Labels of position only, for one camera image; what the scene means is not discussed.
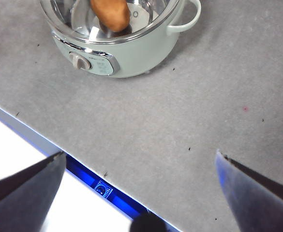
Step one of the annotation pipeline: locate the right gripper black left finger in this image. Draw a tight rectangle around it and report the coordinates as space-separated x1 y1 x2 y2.
0 151 67 232

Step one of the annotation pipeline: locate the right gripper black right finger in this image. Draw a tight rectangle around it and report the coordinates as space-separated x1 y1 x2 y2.
215 149 283 232

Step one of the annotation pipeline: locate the brown potato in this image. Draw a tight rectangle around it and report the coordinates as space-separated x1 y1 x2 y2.
89 0 131 33

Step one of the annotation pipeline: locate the pale green electric pot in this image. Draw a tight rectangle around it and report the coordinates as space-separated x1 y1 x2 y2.
39 0 202 79

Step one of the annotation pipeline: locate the blue lit screen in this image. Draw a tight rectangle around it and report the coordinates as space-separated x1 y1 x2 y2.
65 154 154 221

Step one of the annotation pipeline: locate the black rounded camera mount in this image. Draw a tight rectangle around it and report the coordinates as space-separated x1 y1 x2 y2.
130 212 167 232

